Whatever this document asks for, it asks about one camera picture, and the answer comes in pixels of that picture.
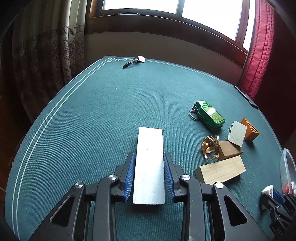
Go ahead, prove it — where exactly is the white striped wedge block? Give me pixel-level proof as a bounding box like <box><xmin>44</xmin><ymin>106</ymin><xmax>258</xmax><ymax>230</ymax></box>
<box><xmin>228</xmin><ymin>120</ymin><xmax>247</xmax><ymax>147</ymax></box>

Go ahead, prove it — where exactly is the red quilted curtain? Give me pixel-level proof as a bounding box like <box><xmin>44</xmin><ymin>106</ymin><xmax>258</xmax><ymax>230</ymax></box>
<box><xmin>238</xmin><ymin>1</ymin><xmax>275</xmax><ymax>100</ymax></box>

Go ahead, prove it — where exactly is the brown wooden window frame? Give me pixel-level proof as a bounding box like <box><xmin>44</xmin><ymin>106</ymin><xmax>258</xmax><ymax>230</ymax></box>
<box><xmin>86</xmin><ymin>0</ymin><xmax>249</xmax><ymax>66</ymax></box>

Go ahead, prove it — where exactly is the metal key ring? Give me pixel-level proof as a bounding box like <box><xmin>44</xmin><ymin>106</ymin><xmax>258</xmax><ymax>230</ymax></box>
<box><xmin>189</xmin><ymin>109</ymin><xmax>200</xmax><ymax>122</ymax></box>

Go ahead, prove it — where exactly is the green jar-shaped keychain pouch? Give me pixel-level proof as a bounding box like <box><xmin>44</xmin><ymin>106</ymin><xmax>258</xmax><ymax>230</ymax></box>
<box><xmin>194</xmin><ymin>100</ymin><xmax>225</xmax><ymax>131</ymax></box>

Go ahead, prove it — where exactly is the black remote control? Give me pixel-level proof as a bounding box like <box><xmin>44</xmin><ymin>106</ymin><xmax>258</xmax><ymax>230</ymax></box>
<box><xmin>234</xmin><ymin>86</ymin><xmax>258</xmax><ymax>109</ymax></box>

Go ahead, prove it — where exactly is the small brown wooden block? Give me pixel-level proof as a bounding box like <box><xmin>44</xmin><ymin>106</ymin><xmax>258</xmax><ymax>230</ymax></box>
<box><xmin>218</xmin><ymin>141</ymin><xmax>243</xmax><ymax>161</ymax></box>

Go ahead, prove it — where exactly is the red object in bowl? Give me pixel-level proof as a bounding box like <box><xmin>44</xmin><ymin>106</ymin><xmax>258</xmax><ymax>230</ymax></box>
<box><xmin>282</xmin><ymin>181</ymin><xmax>296</xmax><ymax>196</ymax></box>

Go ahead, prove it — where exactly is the gold metal ornament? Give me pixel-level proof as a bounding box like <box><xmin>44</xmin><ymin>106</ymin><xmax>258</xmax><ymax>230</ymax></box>
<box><xmin>201</xmin><ymin>135</ymin><xmax>219</xmax><ymax>161</ymax></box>

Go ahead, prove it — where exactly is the clear plastic bowl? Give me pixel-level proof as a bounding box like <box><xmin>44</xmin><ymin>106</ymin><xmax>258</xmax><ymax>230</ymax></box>
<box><xmin>280</xmin><ymin>148</ymin><xmax>296</xmax><ymax>188</ymax></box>

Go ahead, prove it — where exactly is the wristwatch with black strap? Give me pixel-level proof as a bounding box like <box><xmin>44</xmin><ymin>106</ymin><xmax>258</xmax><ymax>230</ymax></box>
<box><xmin>122</xmin><ymin>56</ymin><xmax>145</xmax><ymax>69</ymax></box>

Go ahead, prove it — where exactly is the light wooden rectangular block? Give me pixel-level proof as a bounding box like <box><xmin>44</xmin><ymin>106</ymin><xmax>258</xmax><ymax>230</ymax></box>
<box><xmin>194</xmin><ymin>156</ymin><xmax>246</xmax><ymax>185</ymax></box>

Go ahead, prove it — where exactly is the orange striped wedge block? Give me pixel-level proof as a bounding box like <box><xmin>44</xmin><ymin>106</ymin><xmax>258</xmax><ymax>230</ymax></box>
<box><xmin>240</xmin><ymin>118</ymin><xmax>259</xmax><ymax>141</ymax></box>

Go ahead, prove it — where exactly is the beige patterned curtain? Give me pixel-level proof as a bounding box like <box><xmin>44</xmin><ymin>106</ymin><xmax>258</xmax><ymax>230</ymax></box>
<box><xmin>12</xmin><ymin>0</ymin><xmax>87</xmax><ymax>122</ymax></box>

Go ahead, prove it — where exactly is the white rectangular foam block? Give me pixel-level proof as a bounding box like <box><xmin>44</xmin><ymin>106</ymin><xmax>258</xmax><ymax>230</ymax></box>
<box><xmin>133</xmin><ymin>127</ymin><xmax>165</xmax><ymax>205</ymax></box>

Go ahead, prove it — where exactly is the white green mahjong tile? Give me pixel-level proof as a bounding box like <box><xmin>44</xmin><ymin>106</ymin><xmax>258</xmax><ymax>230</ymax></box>
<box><xmin>261</xmin><ymin>185</ymin><xmax>273</xmax><ymax>198</ymax></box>

